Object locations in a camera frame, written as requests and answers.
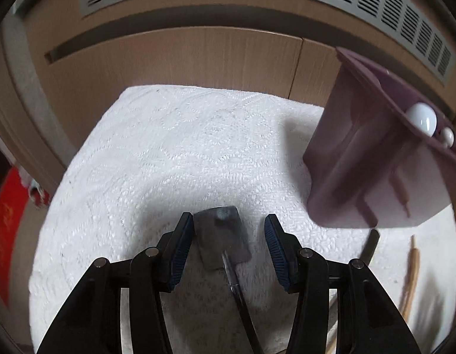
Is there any grey metal spatula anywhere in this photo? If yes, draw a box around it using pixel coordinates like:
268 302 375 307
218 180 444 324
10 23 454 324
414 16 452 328
193 205 263 353

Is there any smoky spoon with black handle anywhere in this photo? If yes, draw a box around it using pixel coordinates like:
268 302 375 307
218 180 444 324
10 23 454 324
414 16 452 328
359 229 380 265

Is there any wooden chopstick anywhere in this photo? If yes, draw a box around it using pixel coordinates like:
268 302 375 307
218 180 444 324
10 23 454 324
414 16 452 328
399 235 421 322
326 292 338 354

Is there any white plastic spoon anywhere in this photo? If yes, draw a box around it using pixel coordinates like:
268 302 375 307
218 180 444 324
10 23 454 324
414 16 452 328
406 102 438 137

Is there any white ball-end spoon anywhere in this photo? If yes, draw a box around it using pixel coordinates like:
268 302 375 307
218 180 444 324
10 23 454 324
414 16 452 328
439 127 454 149

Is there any white lace table cloth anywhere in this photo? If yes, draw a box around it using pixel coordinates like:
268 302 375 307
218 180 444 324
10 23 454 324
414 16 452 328
29 86 456 353

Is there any purple plastic utensil holder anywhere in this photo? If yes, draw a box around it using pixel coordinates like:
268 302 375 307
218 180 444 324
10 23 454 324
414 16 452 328
303 48 456 229

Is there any red floor mat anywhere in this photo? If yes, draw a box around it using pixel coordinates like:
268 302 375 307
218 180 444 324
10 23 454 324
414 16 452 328
0 167 29 306

